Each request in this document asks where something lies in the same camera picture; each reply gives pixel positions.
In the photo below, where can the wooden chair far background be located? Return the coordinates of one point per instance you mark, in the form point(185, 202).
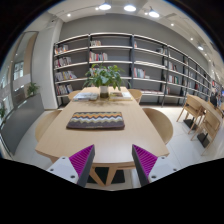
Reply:
point(195, 110)

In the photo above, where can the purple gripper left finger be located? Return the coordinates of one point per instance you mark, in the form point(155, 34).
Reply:
point(75, 168)

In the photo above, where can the zigzag patterned towel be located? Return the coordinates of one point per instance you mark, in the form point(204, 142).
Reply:
point(96, 120)

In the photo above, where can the wooden chair right background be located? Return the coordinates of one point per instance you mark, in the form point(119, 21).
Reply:
point(208, 128)

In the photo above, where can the book right on table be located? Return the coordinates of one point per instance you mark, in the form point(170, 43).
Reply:
point(120, 96)

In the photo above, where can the large grey bookshelf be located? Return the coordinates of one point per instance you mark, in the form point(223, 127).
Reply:
point(164, 74)

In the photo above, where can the wooden chair far left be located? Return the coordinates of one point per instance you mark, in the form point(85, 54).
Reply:
point(73, 94)

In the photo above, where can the long wooden table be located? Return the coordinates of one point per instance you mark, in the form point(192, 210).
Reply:
point(113, 148)

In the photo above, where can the wooden chair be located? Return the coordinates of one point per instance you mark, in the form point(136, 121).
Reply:
point(137, 94)
point(44, 123)
point(161, 122)
point(73, 94)

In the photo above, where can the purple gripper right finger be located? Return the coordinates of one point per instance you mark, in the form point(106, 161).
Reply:
point(149, 167)

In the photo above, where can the wooden chair right near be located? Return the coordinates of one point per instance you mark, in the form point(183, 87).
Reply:
point(161, 122)

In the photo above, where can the grey low counter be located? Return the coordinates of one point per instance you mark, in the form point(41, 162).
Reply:
point(20, 121)

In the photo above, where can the wooden chair background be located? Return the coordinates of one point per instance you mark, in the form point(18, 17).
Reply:
point(195, 110)
point(208, 128)

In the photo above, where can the potted green plant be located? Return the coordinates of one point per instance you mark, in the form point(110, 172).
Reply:
point(103, 77)

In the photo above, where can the wooden chair far right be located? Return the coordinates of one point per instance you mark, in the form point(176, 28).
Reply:
point(137, 94)

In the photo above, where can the small plant on counter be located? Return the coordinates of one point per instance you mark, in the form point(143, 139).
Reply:
point(32, 89)

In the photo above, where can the wooden chair left near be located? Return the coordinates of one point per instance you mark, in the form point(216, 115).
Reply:
point(44, 123)

